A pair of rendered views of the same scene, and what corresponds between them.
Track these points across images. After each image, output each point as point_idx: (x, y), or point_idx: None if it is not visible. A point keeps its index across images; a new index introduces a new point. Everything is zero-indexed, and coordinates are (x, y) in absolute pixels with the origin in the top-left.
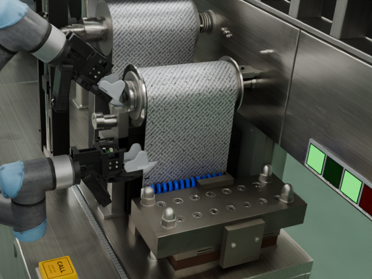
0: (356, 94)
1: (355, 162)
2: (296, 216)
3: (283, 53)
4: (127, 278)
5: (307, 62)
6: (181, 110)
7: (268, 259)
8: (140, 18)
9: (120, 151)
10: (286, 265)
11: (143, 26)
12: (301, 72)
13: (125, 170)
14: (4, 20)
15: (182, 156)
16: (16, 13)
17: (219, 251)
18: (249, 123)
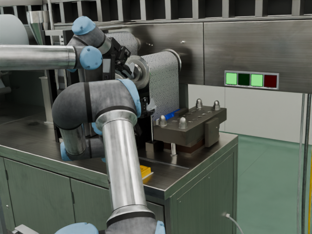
0: (246, 37)
1: (255, 68)
2: (224, 115)
3: (195, 37)
4: (172, 164)
5: (212, 35)
6: (161, 74)
7: (221, 140)
8: None
9: (146, 97)
10: (230, 139)
11: None
12: (209, 42)
13: (147, 110)
14: (88, 28)
15: (163, 101)
16: (92, 23)
17: (203, 139)
18: (178, 84)
